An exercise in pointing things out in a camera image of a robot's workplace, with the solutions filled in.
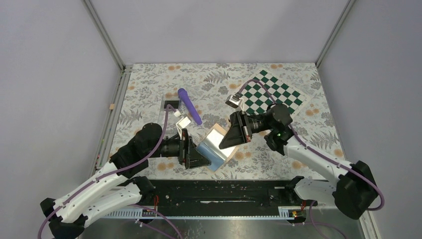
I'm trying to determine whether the purple marker pen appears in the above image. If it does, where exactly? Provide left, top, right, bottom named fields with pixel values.
left=178, top=88, right=203, bottom=125

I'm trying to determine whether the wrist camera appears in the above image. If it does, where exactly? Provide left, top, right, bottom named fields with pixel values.
left=173, top=110, right=192, bottom=136
left=225, top=93, right=243, bottom=109

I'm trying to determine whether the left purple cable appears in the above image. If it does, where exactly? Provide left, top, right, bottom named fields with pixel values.
left=37, top=104, right=185, bottom=239

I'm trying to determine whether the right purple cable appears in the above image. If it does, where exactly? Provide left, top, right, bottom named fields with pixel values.
left=235, top=78, right=386, bottom=239

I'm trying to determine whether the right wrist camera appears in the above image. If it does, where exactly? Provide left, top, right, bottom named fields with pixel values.
left=225, top=93, right=243, bottom=109

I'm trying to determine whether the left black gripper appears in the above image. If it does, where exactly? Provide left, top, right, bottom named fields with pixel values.
left=147, top=128, right=211, bottom=168

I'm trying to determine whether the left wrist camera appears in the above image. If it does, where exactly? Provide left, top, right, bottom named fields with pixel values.
left=173, top=110, right=192, bottom=136

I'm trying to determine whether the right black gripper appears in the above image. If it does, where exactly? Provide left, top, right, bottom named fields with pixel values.
left=219, top=110, right=274, bottom=149

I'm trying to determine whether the floral patterned table mat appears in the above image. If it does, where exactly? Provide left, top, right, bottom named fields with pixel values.
left=98, top=63, right=345, bottom=180

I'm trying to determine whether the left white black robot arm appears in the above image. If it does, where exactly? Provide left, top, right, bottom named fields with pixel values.
left=40, top=123, right=211, bottom=239

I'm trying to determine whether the blue credit card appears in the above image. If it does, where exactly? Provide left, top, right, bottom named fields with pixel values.
left=196, top=142, right=226, bottom=172

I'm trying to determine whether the purple cable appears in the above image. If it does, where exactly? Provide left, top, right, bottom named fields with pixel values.
left=37, top=104, right=185, bottom=239
left=235, top=78, right=386, bottom=239

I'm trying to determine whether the white slotted cable duct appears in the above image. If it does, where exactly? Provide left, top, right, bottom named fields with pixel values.
left=102, top=207, right=297, bottom=220

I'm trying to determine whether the clear plastic box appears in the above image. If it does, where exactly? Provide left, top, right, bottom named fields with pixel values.
left=157, top=94, right=181, bottom=127

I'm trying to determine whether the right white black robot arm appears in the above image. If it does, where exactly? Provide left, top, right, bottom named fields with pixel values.
left=218, top=104, right=385, bottom=220

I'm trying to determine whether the green white checkered board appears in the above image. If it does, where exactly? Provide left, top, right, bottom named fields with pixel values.
left=239, top=68, right=311, bottom=117

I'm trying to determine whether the tan leather card holder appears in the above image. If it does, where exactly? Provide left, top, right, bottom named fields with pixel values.
left=196, top=123, right=239, bottom=172

